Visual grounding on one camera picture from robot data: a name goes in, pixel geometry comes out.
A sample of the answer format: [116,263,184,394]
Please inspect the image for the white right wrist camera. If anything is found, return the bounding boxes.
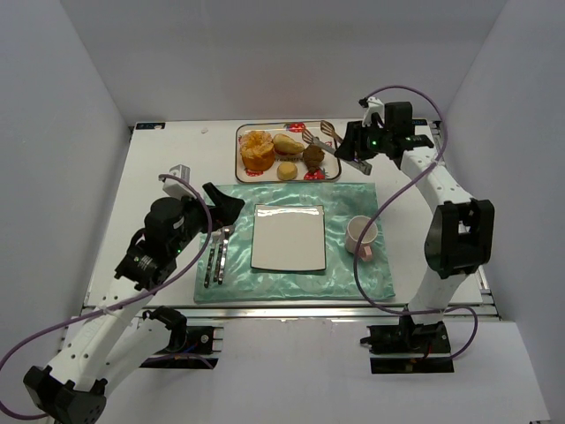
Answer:
[358,95,385,127]

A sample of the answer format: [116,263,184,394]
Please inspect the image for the strawberry pattern tray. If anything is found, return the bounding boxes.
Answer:
[235,120,342,184]

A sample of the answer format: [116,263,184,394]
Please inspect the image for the green satin placemat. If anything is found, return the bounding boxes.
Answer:
[193,183,396,304]

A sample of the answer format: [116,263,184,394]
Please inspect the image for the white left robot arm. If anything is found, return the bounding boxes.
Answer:
[23,177,245,423]

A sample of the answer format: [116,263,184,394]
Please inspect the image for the oval sandwich bun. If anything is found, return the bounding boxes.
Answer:
[273,133,305,155]

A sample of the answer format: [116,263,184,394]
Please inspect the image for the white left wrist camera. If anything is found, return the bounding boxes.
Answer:
[159,176,194,200]

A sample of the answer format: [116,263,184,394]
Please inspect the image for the small round yellow bun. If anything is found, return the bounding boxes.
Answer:
[276,162,298,181]

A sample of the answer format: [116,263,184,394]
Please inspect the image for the large orange muffin bread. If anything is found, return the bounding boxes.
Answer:
[239,131,275,171]

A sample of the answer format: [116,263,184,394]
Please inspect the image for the silver fork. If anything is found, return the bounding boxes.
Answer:
[204,229,222,288]

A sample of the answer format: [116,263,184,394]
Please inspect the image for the aluminium table frame rail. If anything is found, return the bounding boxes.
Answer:
[65,302,500,326]

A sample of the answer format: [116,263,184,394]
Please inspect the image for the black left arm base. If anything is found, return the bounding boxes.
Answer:
[140,322,224,370]

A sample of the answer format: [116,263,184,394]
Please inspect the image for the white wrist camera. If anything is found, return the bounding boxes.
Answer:
[358,95,385,127]
[159,176,194,200]

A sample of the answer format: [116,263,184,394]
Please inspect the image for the white square plate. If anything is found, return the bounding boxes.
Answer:
[251,205,327,273]

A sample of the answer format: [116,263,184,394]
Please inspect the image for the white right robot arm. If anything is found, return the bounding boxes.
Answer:
[335,97,494,326]

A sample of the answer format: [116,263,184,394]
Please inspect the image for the silver metal tongs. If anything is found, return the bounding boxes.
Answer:
[301,120,373,176]

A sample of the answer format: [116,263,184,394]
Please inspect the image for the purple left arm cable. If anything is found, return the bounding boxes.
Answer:
[0,173,216,420]

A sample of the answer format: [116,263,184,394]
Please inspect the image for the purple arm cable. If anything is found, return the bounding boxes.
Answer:
[0,173,216,420]
[354,86,480,371]

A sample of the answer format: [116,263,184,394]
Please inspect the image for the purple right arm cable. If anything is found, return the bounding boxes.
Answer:
[354,86,480,371]

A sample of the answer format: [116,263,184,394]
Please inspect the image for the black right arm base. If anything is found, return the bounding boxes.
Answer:
[359,317,455,375]

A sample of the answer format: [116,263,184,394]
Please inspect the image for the pink mug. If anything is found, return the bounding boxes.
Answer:
[344,216,379,261]

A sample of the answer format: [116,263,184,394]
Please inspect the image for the brown chocolate croissant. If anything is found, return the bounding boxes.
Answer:
[302,145,325,173]

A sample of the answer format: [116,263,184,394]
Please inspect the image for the silver spoon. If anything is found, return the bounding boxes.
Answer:
[214,225,235,285]

